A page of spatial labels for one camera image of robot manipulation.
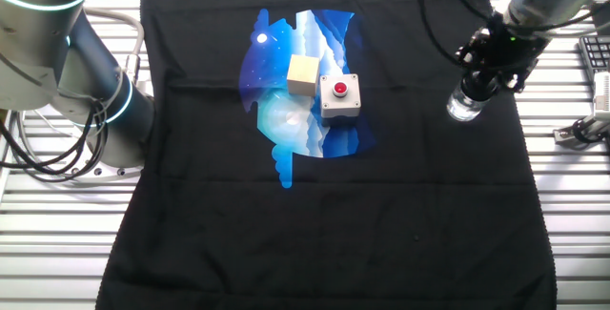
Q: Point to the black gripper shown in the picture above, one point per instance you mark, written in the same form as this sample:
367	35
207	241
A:
505	50

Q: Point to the clear glass jar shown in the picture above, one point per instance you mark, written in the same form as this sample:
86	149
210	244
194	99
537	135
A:
462	109

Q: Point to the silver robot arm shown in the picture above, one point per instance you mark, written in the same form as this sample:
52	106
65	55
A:
33	38

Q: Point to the black keyboard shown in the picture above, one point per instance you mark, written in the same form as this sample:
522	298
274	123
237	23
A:
595	55

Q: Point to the grey box with red button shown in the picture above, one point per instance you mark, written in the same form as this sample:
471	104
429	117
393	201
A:
338	100

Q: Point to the wooden cube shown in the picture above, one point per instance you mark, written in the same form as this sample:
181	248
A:
302	74

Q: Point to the black cloth with blue print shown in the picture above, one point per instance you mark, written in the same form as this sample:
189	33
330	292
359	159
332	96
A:
333	229

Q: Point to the aluminium camera bracket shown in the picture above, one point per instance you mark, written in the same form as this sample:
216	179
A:
564	136

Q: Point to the small silver exterior camera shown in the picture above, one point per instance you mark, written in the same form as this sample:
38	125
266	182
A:
603	93

